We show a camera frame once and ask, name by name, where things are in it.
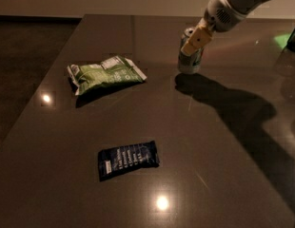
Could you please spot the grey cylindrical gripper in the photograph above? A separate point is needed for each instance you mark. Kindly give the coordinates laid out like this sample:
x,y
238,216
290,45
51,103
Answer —
x,y
221,18

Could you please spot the green white 7up can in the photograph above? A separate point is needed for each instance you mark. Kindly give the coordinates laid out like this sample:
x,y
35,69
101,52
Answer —
x,y
189,64

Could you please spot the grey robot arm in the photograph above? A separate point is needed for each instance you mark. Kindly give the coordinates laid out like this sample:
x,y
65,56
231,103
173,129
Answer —
x,y
245,6

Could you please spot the green chip bag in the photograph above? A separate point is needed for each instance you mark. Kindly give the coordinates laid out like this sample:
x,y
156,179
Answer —
x,y
114,71

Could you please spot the dark blue snack packet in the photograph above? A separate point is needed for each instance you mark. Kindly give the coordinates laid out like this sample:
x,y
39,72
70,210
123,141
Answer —
x,y
120,160

